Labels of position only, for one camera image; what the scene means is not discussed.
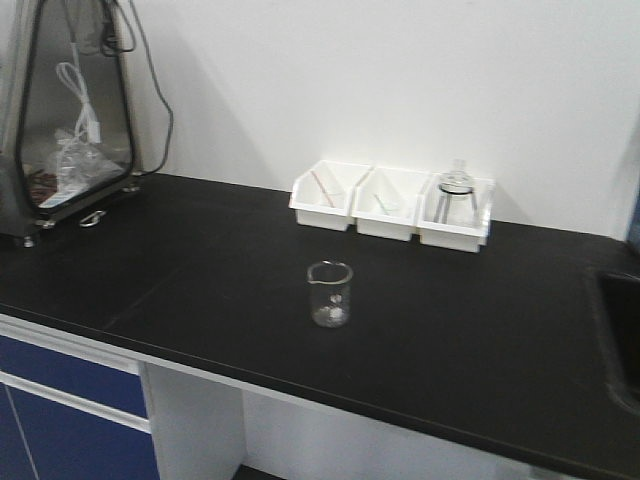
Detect black lab sink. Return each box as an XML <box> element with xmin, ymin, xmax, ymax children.
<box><xmin>585</xmin><ymin>269</ymin><xmax>639</xmax><ymax>416</ymax></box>

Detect round glass flask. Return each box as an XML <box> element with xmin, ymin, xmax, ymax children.
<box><xmin>439</xmin><ymin>159</ymin><xmax>474</xmax><ymax>195</ymax></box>

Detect white right storage bin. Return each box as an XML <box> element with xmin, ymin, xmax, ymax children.
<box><xmin>416</xmin><ymin>174</ymin><xmax>496</xmax><ymax>253</ymax></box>

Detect empty clear glass beaker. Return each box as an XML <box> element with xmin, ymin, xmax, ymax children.
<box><xmin>307</xmin><ymin>260</ymin><xmax>353</xmax><ymax>328</ymax></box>

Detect red plastic dropper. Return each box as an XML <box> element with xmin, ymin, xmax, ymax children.
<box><xmin>310</xmin><ymin>170</ymin><xmax>335</xmax><ymax>208</ymax></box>

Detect glass enclosure lab apparatus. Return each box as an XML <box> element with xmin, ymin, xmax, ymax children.
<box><xmin>1</xmin><ymin>1</ymin><xmax>140</xmax><ymax>247</ymax></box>

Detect blue cabinet drawer front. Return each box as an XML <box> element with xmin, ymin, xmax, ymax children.
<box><xmin>1</xmin><ymin>336</ymin><xmax>147</xmax><ymax>418</ymax></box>

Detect white storage bin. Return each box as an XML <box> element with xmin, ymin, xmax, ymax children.
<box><xmin>352</xmin><ymin>167</ymin><xmax>431</xmax><ymax>241</ymax></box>
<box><xmin>289</xmin><ymin>160</ymin><xmax>372</xmax><ymax>231</ymax></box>
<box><xmin>416</xmin><ymin>174</ymin><xmax>496</xmax><ymax>253</ymax></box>

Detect black power cable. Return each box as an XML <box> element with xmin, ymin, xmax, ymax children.
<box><xmin>99</xmin><ymin>0</ymin><xmax>176</xmax><ymax>176</ymax></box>

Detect clear plastic bag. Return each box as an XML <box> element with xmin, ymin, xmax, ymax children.
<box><xmin>47</xmin><ymin>129</ymin><xmax>124</xmax><ymax>195</ymax></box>

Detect white coiled cable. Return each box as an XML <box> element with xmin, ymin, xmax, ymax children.
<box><xmin>55</xmin><ymin>60</ymin><xmax>102</xmax><ymax>144</ymax></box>

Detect white middle storage bin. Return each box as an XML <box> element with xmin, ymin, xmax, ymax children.
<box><xmin>352</xmin><ymin>167</ymin><xmax>431</xmax><ymax>241</ymax></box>

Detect white left storage bin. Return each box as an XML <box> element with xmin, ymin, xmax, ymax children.
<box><xmin>289</xmin><ymin>160</ymin><xmax>372</xmax><ymax>231</ymax></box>

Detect green plastic dropper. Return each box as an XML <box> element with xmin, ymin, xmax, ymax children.
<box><xmin>374</xmin><ymin>194</ymin><xmax>391</xmax><ymax>215</ymax></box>

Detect black tripod flask stand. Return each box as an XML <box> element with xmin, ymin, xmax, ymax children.
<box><xmin>433</xmin><ymin>183</ymin><xmax>478</xmax><ymax>223</ymax></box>

